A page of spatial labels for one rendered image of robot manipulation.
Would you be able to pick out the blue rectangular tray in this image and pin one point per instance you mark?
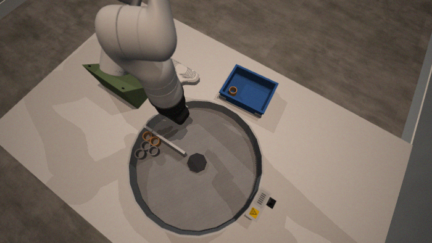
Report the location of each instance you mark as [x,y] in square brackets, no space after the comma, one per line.
[254,91]

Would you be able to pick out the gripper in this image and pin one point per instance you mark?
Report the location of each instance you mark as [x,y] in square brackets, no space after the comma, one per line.
[172,105]

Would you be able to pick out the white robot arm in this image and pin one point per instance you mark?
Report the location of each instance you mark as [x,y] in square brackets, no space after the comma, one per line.
[130,34]

